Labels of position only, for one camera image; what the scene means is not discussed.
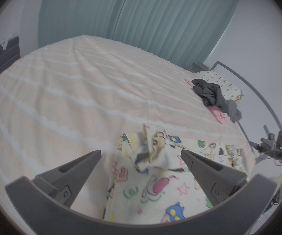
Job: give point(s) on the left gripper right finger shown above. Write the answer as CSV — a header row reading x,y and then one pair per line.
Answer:
x,y
217,180

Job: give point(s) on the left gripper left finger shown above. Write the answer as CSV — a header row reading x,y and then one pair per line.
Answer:
x,y
65,180

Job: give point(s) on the pink garment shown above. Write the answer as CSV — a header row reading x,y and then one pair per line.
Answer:
x,y
219,115

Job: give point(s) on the white printed pyjama top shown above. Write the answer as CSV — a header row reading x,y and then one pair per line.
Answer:
x,y
155,185

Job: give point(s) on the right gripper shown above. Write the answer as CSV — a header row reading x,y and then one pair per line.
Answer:
x,y
269,146

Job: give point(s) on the grey bedside table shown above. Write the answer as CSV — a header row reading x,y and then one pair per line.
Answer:
x,y
196,67

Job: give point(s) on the black garment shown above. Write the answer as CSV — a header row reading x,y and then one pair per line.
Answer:
x,y
209,93

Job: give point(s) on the bed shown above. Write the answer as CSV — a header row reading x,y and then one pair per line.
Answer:
x,y
82,94

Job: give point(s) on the white printed pillow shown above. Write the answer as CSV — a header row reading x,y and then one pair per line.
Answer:
x,y
226,87

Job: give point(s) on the white cloth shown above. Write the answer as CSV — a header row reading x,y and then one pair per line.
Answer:
x,y
3,43

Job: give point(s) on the grey garment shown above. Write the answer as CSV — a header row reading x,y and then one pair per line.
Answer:
x,y
234,111

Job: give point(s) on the blue-green curtain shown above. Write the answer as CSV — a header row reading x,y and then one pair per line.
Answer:
x,y
143,21

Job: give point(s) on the dark grey chest of drawers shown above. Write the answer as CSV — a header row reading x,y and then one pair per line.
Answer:
x,y
1,62

